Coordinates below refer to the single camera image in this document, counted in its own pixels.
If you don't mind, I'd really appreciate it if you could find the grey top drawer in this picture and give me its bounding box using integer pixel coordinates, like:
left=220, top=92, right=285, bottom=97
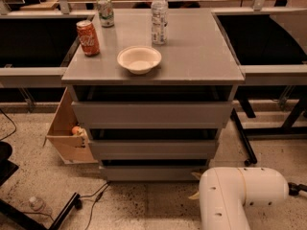
left=72, top=102, right=232, bottom=128

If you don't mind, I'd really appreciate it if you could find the orange fruit in box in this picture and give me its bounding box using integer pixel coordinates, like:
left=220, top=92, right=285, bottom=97
left=71, top=126, right=80, bottom=135

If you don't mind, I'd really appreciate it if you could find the cardboard box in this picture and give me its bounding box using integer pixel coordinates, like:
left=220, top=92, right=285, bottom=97
left=46, top=89, right=96, bottom=164

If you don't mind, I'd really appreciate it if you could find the plastic bottle on floor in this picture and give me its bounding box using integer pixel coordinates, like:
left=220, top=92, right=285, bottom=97
left=25, top=196, right=52, bottom=217

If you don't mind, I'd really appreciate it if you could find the clear plastic water bottle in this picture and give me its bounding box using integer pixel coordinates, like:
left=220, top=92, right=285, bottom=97
left=151, top=0, right=168, bottom=45

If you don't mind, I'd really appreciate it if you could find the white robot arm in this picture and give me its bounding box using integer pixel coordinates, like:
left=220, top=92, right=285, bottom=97
left=190, top=167, right=289, bottom=230

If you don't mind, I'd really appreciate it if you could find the black caster wheel right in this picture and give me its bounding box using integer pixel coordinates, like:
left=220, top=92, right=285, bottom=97
left=288, top=182, right=307, bottom=196

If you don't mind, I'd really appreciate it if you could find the grey middle drawer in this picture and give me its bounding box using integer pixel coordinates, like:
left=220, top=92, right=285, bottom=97
left=89, top=128, right=218, bottom=160

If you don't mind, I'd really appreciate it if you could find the grey bottom drawer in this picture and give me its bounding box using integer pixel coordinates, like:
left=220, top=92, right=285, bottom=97
left=99, top=159, right=208, bottom=181

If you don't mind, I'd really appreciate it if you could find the white paper bowl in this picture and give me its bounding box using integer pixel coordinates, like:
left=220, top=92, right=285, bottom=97
left=117, top=46, right=162, bottom=75

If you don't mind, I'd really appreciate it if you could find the green white soda can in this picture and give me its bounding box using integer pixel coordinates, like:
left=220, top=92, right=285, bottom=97
left=97, top=0, right=114, bottom=28

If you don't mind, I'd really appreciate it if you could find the grey drawer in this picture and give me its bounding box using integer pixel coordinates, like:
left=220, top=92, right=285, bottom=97
left=89, top=128, right=218, bottom=160
left=72, top=102, right=232, bottom=128
left=99, top=159, right=208, bottom=181

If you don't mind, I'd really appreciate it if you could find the black table leg with caster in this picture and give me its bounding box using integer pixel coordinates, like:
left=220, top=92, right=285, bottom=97
left=231, top=109, right=258, bottom=166

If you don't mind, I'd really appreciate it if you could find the grey drawer cabinet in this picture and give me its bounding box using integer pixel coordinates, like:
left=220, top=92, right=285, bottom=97
left=61, top=8, right=246, bottom=182

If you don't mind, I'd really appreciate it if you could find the orange soda can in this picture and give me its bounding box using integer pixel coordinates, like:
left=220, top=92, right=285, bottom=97
left=76, top=20, right=100, bottom=57

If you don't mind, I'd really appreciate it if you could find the black floor stand left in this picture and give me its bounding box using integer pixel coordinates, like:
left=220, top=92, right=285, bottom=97
left=0, top=193, right=83, bottom=230

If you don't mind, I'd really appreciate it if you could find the black cable on floor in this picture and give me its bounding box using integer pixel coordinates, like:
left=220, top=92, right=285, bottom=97
left=18, top=180, right=111, bottom=230

